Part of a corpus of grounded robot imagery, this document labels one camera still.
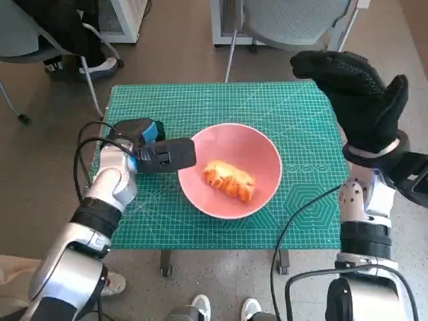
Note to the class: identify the black table foot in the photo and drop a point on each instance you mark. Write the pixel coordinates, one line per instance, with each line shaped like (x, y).
(166, 264)
(284, 262)

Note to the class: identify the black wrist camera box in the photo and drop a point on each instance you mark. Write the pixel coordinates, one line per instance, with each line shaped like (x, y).
(414, 180)
(167, 155)

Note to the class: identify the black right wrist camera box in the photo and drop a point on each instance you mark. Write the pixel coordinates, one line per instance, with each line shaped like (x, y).
(414, 180)

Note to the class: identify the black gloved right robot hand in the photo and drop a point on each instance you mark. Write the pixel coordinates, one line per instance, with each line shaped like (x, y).
(361, 107)

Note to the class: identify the grey plastic chair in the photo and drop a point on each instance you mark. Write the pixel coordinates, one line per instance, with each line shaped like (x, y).
(16, 30)

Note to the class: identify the white grilled air purifier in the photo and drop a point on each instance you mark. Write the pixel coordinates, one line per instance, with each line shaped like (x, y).
(123, 16)
(227, 20)

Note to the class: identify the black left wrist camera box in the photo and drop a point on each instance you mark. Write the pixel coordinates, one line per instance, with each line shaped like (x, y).
(167, 155)

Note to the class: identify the pink bowl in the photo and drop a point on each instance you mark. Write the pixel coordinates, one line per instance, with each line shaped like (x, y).
(234, 143)

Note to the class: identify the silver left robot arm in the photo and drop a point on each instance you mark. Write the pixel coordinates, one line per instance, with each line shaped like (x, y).
(110, 187)

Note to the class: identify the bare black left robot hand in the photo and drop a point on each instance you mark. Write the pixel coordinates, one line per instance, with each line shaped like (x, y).
(133, 128)

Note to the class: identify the person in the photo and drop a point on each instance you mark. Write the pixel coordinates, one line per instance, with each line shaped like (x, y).
(63, 23)
(16, 284)
(200, 306)

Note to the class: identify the long toy bread loaf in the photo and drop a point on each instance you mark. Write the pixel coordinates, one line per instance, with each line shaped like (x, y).
(230, 180)

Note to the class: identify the green cutting mat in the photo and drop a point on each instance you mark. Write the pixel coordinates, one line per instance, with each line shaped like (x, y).
(200, 103)

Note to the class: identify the grey mesh office chair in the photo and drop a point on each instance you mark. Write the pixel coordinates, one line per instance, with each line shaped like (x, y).
(294, 20)

